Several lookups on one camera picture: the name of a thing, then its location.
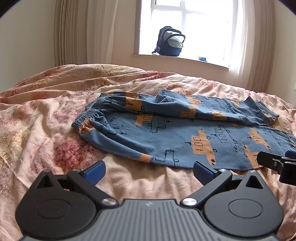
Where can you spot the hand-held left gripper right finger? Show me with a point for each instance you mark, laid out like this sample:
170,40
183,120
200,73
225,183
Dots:
203,174

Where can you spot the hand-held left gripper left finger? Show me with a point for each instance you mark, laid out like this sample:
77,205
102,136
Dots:
95,173

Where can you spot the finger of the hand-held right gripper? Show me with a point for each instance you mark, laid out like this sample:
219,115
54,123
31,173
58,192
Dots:
269,160
291,153

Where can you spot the blue patterned pants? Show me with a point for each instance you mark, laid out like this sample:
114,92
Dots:
161,139

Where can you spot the pink floral bed sheet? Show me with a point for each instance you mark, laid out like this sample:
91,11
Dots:
46,115

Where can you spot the beige curtain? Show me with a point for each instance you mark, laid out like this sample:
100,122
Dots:
259,46
74,32

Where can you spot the small blue box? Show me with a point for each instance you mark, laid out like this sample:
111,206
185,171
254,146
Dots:
202,58

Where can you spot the white window sill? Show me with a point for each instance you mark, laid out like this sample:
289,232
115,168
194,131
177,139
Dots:
180,60

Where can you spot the dark blue backpack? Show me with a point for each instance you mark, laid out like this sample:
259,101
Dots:
168,48

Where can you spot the white window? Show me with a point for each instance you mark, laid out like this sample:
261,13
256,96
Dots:
203,34

